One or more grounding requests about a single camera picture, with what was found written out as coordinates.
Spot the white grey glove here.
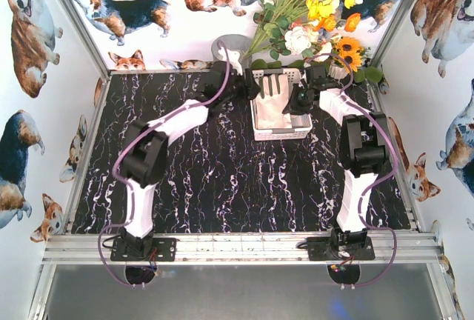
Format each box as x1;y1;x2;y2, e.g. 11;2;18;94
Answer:
255;74;292;130

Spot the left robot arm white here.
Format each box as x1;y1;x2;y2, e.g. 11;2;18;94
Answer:
113;61;261;239

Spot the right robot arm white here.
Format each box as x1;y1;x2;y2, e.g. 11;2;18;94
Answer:
283;66;390;233

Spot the white perforated storage basket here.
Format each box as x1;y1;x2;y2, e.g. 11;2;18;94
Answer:
247;68;313;141

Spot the green moss ball left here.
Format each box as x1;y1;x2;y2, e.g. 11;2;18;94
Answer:
250;59;282;70

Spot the green moss ball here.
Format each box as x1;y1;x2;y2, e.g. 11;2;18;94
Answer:
353;66;384;84
250;59;282;70

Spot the grey metal bucket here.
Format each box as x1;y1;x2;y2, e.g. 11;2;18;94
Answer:
211;34;252;62

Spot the sunflower pot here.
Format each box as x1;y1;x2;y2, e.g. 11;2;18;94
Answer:
328;36;370;80

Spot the green moss ball right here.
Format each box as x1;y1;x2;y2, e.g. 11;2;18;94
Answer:
353;66;384;84

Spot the artificial flower bouquet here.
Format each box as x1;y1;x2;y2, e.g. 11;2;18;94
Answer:
245;0;363;61

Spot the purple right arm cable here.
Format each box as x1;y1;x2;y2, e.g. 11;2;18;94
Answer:
303;53;399;287

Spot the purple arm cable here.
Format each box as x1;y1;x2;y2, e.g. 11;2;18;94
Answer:
303;53;399;287
100;40;233;287

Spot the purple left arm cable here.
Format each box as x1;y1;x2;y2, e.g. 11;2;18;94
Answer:
100;40;233;287

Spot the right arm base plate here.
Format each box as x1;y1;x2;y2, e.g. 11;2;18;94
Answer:
296;227;375;261

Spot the aluminium front rail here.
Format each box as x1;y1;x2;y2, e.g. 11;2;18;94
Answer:
41;230;441;265

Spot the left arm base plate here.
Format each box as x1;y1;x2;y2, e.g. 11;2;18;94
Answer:
110;237;177;262

